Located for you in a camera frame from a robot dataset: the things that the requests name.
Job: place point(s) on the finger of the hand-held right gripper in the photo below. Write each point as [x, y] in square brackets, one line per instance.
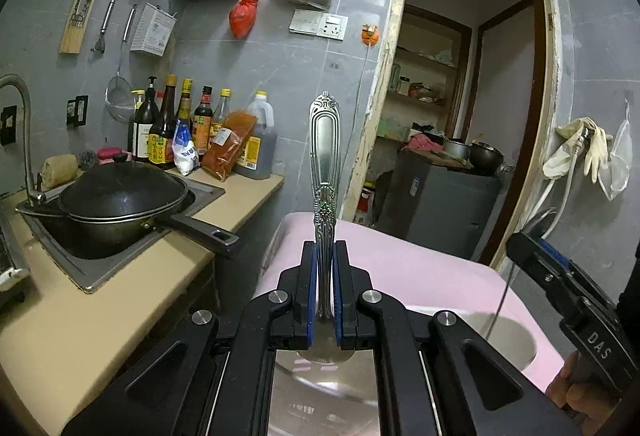
[554, 252]
[530, 261]

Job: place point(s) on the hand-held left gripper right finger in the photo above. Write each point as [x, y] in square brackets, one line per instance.
[339, 301]

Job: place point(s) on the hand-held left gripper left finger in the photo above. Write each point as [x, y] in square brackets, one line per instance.
[313, 296]

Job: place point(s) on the ornate silver spoon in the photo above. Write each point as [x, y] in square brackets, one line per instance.
[325, 156]

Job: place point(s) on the person's right forearm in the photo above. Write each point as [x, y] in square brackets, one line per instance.
[631, 296]

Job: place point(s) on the person's right hand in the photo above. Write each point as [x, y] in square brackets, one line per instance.
[595, 401]

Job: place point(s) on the pink floral tablecloth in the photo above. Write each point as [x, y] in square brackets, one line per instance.
[400, 266]

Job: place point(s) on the cream rubber gloves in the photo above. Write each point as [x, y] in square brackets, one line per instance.
[570, 151]

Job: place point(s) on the dark grey cabinet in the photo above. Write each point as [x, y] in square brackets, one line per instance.
[440, 206]

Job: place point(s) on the clear plastic bag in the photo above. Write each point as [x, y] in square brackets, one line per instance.
[616, 161]

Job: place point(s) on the dark metal bowl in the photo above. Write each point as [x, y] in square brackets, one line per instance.
[486, 156]

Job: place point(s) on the steel pot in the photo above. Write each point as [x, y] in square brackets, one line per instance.
[456, 150]

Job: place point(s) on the steel sink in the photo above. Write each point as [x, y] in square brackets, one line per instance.
[200, 196]

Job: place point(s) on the red cloth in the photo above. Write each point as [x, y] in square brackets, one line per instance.
[425, 142]

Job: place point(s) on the large dark oil jug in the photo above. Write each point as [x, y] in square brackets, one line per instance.
[260, 136]

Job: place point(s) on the red chili powder bag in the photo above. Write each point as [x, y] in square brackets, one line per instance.
[230, 141]

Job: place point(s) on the white salt bag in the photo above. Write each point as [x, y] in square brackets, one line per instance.
[185, 151]

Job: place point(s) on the black wok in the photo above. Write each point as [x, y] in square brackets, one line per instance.
[125, 236]

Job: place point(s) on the wooden shelf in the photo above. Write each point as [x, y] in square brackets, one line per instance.
[420, 96]

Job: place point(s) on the red cap sauce bottle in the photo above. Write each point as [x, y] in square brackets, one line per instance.
[202, 126]

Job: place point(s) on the gold cap sauce bottle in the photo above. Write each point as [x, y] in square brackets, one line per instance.
[164, 136]

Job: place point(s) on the black wok lid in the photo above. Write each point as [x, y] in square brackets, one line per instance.
[120, 191]

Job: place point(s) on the dark bottle yellow label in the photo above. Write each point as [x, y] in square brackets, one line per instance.
[185, 101]

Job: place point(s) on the dark pump bottle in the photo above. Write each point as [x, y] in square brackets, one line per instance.
[145, 126]

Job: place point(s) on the pink container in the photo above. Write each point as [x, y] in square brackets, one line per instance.
[112, 155]

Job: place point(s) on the steel wool scrubber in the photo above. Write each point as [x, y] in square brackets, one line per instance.
[87, 160]

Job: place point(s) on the steel mesh strainer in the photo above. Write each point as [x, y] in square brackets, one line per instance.
[120, 99]

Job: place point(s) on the beige loofah sponge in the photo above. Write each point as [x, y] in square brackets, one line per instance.
[59, 169]

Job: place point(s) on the red plastic bag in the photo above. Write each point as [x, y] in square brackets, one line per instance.
[244, 14]

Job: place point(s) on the steel box grater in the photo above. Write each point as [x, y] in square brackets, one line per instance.
[152, 29]

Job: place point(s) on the steel faucet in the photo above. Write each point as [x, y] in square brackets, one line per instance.
[25, 116]

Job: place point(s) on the steel peeler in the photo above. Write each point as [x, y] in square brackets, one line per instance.
[104, 24]

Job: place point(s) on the wooden spatula holder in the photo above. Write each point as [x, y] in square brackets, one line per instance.
[80, 11]

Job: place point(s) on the wooden door frame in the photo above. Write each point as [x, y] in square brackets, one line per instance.
[385, 66]

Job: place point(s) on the orange wall hook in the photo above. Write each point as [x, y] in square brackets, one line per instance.
[371, 35]

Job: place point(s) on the white wall socket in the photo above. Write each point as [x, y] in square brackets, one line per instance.
[333, 27]

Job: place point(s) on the grey wall switch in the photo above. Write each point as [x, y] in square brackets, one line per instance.
[305, 22]

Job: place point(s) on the black wall socket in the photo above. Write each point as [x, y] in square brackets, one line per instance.
[77, 110]
[7, 125]

